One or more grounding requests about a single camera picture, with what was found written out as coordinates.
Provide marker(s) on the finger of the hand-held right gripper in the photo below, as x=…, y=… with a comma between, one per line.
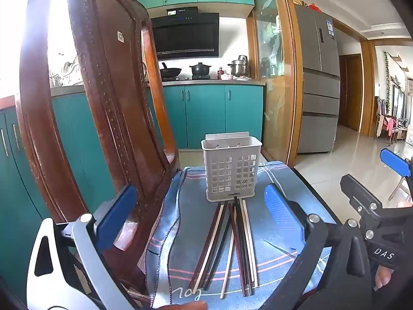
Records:
x=395, y=162
x=358, y=193

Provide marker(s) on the pink garment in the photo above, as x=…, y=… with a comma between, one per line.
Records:
x=391, y=124

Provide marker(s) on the black wok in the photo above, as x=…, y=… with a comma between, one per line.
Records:
x=171, y=71

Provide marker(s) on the black range hood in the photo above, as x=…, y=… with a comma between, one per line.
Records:
x=187, y=35

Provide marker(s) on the person's right hand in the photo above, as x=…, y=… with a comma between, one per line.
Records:
x=384, y=277

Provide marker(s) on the gas stove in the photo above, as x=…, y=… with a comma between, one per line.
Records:
x=185, y=78

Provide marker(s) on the black cooking pot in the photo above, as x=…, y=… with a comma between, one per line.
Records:
x=200, y=70

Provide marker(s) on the teal base cabinets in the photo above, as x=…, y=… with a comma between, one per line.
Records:
x=206, y=113
x=74, y=142

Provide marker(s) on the small plate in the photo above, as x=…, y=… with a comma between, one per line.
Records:
x=243, y=78

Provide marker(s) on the green leaf garland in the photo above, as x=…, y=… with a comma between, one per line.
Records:
x=387, y=80

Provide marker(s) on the wooden framed glass door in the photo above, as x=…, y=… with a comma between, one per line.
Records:
x=267, y=38

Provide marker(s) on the white plastic utensil basket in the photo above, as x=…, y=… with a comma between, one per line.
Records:
x=226, y=168

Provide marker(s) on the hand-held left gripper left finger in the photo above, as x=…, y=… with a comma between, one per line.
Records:
x=116, y=214

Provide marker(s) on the pink bowl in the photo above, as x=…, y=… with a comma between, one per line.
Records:
x=226, y=77

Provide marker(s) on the blue striped cloth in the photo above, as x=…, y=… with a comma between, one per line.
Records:
x=193, y=200

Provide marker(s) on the small red bottle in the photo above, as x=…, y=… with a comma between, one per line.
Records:
x=220, y=73

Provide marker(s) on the person's left hand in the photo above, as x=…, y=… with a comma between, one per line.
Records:
x=187, y=306

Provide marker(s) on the grey refrigerator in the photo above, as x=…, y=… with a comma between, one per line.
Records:
x=317, y=103

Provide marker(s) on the carved wooden chair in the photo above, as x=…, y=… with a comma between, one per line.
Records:
x=106, y=103

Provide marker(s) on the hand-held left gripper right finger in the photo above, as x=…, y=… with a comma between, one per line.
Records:
x=280, y=213

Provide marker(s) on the red ornament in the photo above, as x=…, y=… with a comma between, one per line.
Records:
x=313, y=7

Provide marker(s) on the pile of mixed chopsticks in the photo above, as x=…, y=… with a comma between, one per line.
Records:
x=240, y=248

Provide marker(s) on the stainless steel pot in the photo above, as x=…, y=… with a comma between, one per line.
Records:
x=239, y=67

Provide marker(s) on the distant wooden chair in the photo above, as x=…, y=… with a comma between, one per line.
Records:
x=380, y=113

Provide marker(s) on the brown wooden door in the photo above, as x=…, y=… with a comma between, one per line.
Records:
x=351, y=93

